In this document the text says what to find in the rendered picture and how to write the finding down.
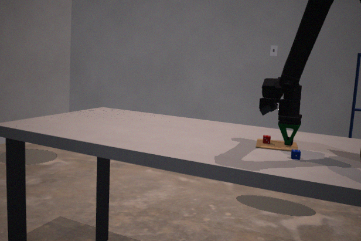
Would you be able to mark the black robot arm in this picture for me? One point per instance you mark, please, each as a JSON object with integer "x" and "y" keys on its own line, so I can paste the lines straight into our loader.
{"x": 288, "y": 84}

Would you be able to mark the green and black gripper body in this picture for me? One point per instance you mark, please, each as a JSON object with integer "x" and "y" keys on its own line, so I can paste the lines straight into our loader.
{"x": 294, "y": 115}

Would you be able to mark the red die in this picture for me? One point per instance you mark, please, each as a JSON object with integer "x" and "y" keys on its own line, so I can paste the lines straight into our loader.
{"x": 266, "y": 139}

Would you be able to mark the blue die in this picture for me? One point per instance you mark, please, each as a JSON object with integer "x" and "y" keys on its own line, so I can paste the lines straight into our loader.
{"x": 295, "y": 154}

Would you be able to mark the tan flat mat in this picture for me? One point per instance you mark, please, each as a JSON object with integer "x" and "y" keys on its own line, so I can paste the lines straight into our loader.
{"x": 276, "y": 145}

